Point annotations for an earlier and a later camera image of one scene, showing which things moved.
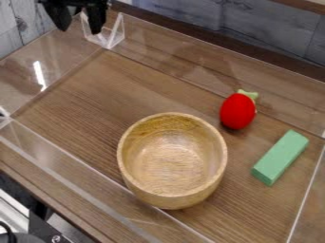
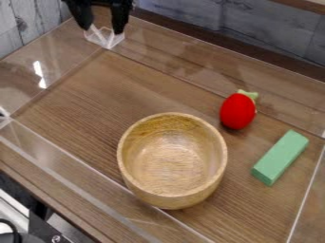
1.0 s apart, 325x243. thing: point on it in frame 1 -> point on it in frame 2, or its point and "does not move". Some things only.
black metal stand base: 39,226 does not move
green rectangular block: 286,150 does not move
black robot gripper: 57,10 -> 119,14
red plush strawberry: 237,109 does not move
